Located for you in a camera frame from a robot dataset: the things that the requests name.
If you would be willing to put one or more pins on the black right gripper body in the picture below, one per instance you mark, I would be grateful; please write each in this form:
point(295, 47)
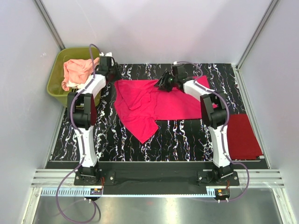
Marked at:
point(167, 81)

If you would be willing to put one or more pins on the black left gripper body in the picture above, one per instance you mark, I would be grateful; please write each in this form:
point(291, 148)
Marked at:
point(116, 74)

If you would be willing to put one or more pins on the bright pink t shirt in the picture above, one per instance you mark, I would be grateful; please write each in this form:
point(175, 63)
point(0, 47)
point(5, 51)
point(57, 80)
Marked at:
point(139, 104)

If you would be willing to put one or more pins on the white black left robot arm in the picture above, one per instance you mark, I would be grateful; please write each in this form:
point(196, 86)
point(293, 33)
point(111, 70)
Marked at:
point(82, 114)

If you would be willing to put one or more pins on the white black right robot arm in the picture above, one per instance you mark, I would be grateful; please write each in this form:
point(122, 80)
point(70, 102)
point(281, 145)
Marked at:
point(214, 111)

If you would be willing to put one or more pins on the peach pink cloth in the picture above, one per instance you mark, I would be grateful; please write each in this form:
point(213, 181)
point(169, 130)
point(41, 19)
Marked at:
point(77, 71)

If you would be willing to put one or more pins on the white cloth in tub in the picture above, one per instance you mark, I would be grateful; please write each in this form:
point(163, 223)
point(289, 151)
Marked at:
point(77, 85)

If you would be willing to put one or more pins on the olive green plastic tub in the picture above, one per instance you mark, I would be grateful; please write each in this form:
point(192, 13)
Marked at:
point(54, 87)

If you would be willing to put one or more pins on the dark red folded t shirt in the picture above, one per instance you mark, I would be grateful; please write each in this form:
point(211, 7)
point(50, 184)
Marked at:
point(242, 143)

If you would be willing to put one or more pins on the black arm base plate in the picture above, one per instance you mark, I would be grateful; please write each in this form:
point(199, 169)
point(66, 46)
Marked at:
point(202, 165)

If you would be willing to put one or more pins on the white slotted cable duct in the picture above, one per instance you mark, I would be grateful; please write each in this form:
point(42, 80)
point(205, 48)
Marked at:
point(131, 192)

